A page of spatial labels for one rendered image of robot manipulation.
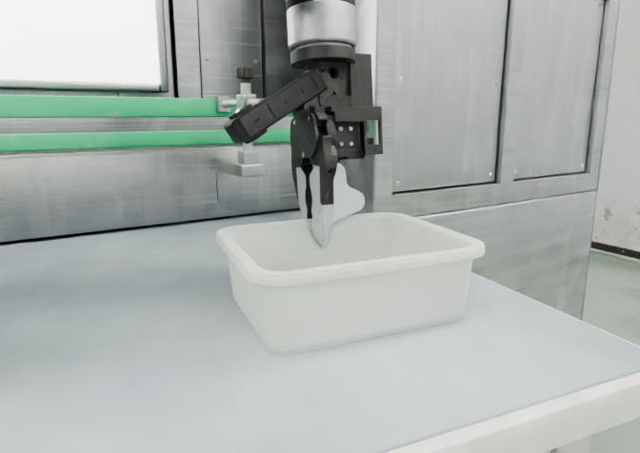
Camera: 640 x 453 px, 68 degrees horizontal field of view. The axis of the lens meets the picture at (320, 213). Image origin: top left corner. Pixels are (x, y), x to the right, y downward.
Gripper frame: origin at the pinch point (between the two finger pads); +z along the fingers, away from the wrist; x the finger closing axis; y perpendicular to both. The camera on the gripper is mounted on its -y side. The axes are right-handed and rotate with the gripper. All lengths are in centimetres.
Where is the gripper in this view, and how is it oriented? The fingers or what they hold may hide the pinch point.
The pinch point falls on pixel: (314, 235)
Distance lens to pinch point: 53.4
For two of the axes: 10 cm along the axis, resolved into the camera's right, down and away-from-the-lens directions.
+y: 9.1, -0.9, 4.1
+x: -4.2, -0.7, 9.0
